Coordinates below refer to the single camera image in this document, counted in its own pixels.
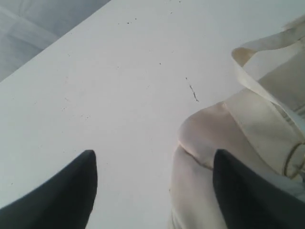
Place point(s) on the white curtain backdrop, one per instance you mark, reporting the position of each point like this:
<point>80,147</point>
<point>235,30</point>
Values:
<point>27,27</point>

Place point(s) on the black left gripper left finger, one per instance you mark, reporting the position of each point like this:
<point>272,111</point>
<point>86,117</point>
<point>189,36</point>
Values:
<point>65,201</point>

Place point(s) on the cream canvas bag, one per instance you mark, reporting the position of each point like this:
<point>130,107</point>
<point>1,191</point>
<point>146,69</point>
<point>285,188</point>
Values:
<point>263,126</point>

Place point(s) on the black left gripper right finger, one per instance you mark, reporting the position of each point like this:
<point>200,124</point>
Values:
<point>248,200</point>

